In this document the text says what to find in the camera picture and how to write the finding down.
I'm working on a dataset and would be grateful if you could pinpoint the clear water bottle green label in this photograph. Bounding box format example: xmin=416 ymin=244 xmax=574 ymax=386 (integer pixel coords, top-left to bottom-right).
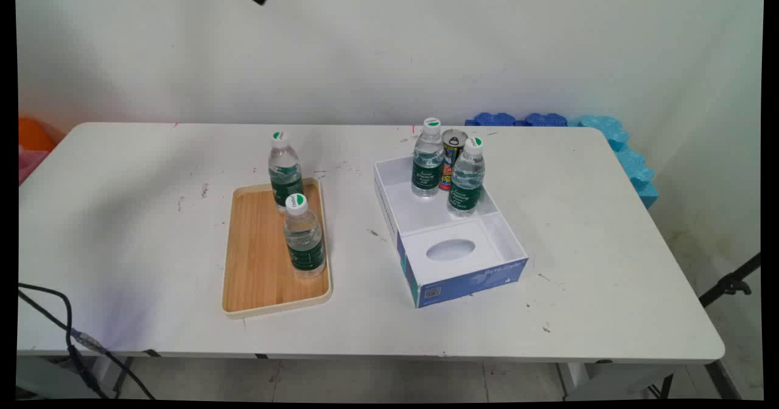
xmin=268 ymin=131 xmax=304 ymax=215
xmin=411 ymin=117 xmax=445 ymax=199
xmin=284 ymin=194 xmax=327 ymax=279
xmin=447 ymin=136 xmax=486 ymax=218

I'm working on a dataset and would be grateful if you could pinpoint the colourful printed drink can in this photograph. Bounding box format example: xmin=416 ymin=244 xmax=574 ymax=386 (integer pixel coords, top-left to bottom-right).
xmin=439 ymin=129 xmax=469 ymax=192

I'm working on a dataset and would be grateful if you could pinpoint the orange object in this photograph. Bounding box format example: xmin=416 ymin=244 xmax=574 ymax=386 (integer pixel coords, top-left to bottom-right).
xmin=18 ymin=117 xmax=65 ymax=153

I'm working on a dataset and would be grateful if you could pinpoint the wooden tray cream rim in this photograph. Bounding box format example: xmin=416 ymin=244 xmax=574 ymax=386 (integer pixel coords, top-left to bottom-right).
xmin=222 ymin=177 xmax=333 ymax=319

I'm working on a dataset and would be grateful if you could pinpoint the pink object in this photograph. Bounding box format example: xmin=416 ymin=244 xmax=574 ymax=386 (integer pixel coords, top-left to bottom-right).
xmin=18 ymin=146 xmax=50 ymax=185

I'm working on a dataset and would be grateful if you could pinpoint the white blue cardboard box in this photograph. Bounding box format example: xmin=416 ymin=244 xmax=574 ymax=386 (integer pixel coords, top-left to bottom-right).
xmin=373 ymin=155 xmax=529 ymax=309

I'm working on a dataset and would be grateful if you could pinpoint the grey table leg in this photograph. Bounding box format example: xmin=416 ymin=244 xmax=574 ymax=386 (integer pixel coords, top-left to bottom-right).
xmin=91 ymin=355 xmax=132 ymax=399

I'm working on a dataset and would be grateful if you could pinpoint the light blue foam mat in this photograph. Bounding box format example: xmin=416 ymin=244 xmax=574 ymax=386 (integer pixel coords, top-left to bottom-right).
xmin=567 ymin=115 xmax=660 ymax=209

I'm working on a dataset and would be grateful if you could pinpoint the black tripod stand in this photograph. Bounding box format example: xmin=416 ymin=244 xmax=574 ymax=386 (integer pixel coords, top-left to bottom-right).
xmin=698 ymin=252 xmax=762 ymax=309

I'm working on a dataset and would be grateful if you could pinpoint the black cable with connector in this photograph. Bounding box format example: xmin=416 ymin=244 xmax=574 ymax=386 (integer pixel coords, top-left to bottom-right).
xmin=18 ymin=283 xmax=156 ymax=400

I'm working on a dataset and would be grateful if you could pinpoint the grey table leg frame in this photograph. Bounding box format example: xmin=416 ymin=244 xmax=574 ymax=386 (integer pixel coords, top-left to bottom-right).
xmin=556 ymin=360 xmax=742 ymax=401

